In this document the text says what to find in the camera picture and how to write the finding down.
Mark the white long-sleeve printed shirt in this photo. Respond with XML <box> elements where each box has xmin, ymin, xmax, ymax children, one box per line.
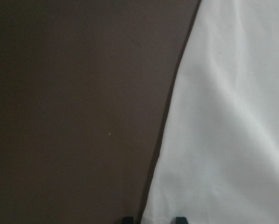
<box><xmin>141</xmin><ymin>0</ymin><xmax>279</xmax><ymax>224</ymax></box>

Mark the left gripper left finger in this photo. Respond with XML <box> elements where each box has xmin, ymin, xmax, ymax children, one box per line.
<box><xmin>122</xmin><ymin>217</ymin><xmax>134</xmax><ymax>224</ymax></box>

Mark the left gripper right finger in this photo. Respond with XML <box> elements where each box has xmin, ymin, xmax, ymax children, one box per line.
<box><xmin>175</xmin><ymin>217</ymin><xmax>187</xmax><ymax>224</ymax></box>

